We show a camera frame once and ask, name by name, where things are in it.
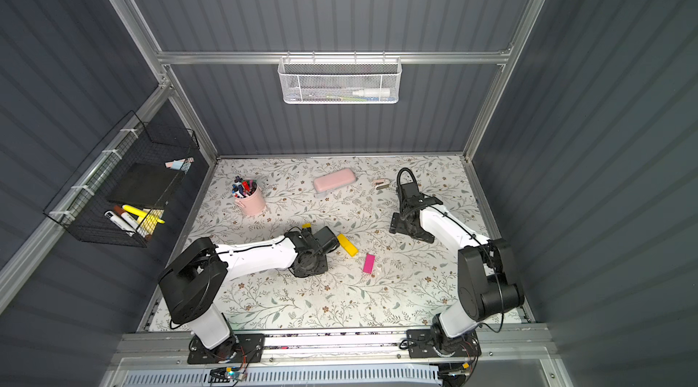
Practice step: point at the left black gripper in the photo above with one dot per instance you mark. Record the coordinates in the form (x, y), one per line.
(328, 240)

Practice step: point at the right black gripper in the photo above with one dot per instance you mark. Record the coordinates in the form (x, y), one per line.
(407, 197)

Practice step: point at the magenta rectangular block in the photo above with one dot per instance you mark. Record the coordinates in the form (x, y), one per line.
(369, 264)

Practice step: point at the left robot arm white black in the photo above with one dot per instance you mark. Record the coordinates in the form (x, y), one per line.
(193, 280)

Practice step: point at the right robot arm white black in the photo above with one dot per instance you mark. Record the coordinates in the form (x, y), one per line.
(487, 278)

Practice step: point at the small wooden stamp block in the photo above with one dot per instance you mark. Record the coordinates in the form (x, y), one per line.
(381, 184)

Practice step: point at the pink pencil case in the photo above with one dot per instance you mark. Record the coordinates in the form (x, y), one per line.
(333, 181)

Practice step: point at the pink pen cup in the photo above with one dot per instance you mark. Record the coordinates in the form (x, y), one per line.
(252, 205)

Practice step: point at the pens in pink cup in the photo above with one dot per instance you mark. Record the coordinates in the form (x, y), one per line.
(243, 188)

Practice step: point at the yellow highlighter in basket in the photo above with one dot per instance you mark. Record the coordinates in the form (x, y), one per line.
(146, 214)

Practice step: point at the white marker in black basket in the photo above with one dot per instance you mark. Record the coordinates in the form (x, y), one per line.
(125, 222)

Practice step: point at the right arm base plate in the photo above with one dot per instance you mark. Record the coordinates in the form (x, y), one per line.
(433, 343)

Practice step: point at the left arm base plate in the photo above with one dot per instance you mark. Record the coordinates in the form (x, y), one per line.
(237, 349)

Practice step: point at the white wire mesh basket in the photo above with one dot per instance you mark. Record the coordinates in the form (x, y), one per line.
(315, 83)

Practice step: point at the black wire mesh basket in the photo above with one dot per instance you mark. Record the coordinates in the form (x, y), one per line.
(144, 167)

